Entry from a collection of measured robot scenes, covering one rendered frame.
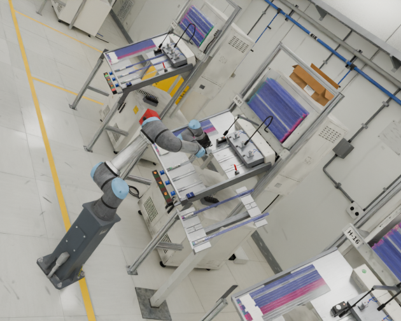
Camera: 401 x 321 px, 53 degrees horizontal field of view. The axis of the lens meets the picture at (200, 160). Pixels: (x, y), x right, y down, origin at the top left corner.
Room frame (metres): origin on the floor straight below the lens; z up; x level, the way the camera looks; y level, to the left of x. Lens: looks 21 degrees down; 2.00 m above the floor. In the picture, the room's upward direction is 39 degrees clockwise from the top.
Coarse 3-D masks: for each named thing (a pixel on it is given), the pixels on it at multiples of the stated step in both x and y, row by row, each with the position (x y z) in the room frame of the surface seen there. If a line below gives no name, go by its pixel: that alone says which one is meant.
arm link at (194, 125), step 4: (192, 120) 2.68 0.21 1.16; (196, 120) 2.68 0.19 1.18; (188, 124) 2.66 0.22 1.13; (192, 124) 2.66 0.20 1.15; (196, 124) 2.65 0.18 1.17; (192, 128) 2.65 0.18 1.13; (196, 128) 2.66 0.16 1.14; (200, 128) 2.70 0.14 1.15; (196, 132) 2.67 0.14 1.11; (200, 132) 2.70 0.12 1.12; (196, 136) 2.71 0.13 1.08
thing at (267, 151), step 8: (240, 120) 3.11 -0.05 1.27; (240, 128) 3.09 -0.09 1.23; (248, 128) 3.04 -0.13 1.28; (248, 136) 2.98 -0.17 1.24; (256, 136) 2.97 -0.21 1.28; (256, 144) 2.90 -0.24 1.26; (264, 144) 2.91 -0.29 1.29; (264, 152) 2.84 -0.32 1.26; (272, 152) 2.84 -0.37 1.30; (264, 160) 2.84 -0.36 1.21; (272, 160) 2.87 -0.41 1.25
